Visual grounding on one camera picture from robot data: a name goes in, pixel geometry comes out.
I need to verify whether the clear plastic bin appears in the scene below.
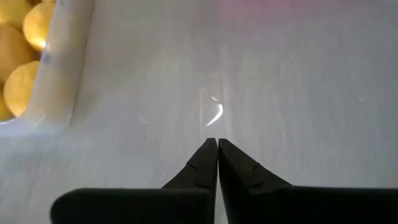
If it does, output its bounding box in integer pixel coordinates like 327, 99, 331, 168
0, 0, 96, 138

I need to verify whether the yellow lemon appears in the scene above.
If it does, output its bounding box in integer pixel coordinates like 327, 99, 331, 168
2, 60, 40, 118
0, 24, 37, 83
0, 0, 32, 22

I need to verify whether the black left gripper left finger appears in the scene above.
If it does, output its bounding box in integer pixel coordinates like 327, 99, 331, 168
51, 139, 218, 224

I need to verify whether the orange-yellow lemon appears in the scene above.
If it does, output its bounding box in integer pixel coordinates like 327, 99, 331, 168
22, 1, 56, 52

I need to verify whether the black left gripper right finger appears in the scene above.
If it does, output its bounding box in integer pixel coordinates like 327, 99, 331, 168
218, 139, 398, 224

